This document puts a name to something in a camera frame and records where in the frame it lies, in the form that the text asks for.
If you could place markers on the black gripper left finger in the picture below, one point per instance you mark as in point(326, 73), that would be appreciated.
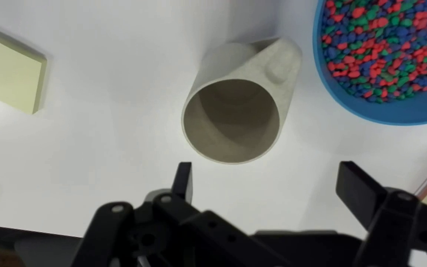
point(174, 232)

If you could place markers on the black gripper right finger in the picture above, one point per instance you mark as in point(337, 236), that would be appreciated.
point(401, 228)

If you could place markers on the blue bowl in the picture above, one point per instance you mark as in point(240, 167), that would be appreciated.
point(397, 112)

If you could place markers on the multicoloured beads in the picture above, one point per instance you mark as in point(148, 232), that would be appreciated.
point(386, 45)

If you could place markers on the white ceramic cup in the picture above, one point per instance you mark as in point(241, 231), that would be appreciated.
point(274, 64)

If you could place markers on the yellow sticky note pad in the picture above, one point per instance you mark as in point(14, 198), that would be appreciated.
point(7, 69)

